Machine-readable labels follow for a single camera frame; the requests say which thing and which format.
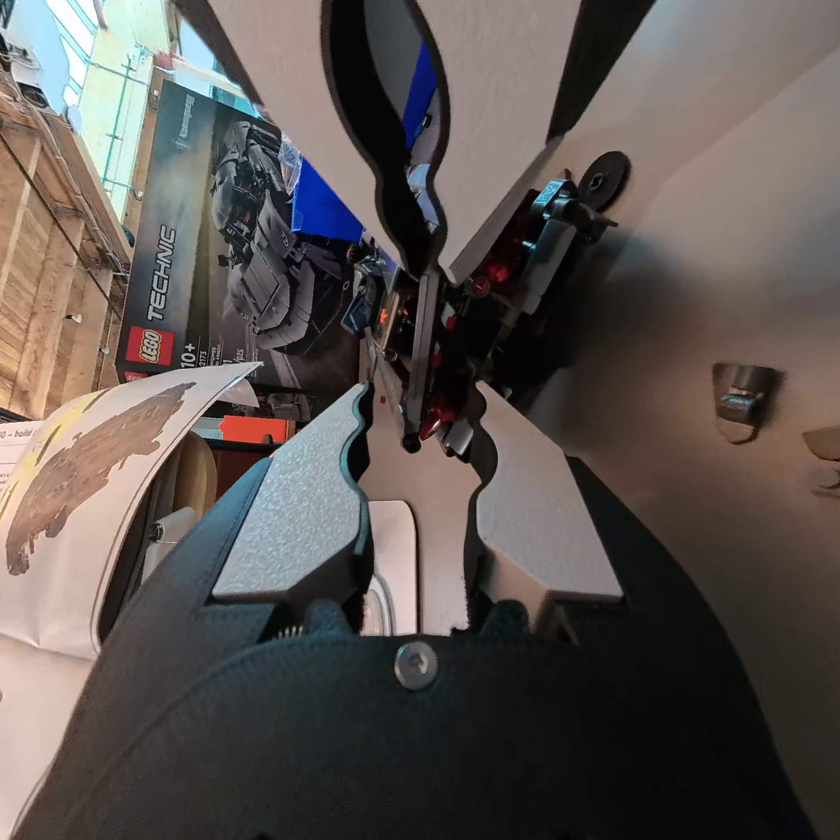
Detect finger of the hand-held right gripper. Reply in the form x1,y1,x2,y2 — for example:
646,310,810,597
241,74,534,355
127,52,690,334
209,0,435,277
403,0,585,287

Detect dark lego set box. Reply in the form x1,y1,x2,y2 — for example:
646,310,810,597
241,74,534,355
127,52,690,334
115,79,368,421

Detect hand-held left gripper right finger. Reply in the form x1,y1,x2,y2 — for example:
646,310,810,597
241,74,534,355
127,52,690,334
462,381,624,632

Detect grey lego car model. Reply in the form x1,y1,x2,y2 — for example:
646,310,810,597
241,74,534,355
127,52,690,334
341,176,621,460

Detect small grey lego piece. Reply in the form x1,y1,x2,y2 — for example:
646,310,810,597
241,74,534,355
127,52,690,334
712,361,785,446

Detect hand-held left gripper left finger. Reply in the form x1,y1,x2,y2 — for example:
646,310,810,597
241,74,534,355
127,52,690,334
210,381,376,632

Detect small dark grey lego plate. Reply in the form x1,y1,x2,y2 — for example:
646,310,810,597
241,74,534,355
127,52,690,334
802,425,840,494

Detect dark round lego disc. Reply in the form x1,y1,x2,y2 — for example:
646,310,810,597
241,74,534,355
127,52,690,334
577,151,632,212

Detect white desk stand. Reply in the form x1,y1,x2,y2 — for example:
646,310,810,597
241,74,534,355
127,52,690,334
364,500,421,636

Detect clear plastic bag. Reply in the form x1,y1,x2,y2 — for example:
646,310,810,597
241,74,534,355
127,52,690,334
277,139,304,193

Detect blue plastic bin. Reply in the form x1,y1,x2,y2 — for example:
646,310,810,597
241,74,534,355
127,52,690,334
289,39,441,240

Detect lego instruction booklet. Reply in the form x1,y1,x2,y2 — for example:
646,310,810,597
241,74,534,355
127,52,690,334
0,361,265,660

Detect orange plastic part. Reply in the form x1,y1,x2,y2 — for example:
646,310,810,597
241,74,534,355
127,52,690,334
222,415,298,445

